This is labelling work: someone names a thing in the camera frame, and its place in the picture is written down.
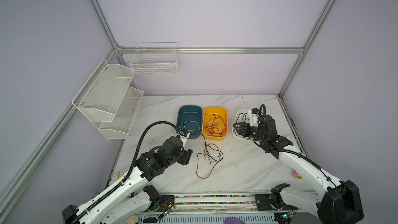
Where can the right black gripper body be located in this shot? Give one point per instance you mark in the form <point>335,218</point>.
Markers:
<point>253,132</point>

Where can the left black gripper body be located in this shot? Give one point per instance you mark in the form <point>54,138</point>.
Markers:
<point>185,158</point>

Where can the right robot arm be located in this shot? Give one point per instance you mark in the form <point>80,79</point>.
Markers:
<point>349,205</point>

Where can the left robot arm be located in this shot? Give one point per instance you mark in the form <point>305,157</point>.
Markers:
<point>132,192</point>

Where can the white plastic tub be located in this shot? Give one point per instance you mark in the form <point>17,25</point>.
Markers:
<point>243,115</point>

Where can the yellow plastic tub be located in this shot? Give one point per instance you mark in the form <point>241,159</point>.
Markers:
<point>215,123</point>

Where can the teal plastic tub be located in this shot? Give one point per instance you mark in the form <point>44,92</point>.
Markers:
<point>190,117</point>

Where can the lower white mesh shelf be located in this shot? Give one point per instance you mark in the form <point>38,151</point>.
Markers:
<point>120,127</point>

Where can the white mesh shelf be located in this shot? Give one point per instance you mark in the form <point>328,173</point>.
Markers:
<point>120,127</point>
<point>100,97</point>

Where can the purple object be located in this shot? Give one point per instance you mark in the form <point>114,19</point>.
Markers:
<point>233,220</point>

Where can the upper white mesh shelf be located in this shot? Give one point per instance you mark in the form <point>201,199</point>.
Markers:
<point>100,97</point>

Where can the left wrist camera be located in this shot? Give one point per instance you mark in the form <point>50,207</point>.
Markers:
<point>184,136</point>

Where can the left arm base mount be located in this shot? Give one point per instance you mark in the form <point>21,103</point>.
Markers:
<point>150,200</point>

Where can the aluminium front rail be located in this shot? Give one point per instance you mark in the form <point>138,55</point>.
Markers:
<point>214,203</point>

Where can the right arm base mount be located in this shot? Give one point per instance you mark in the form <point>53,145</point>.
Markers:
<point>273,201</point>

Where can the white wire basket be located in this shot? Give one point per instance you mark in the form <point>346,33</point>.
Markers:
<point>156,58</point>

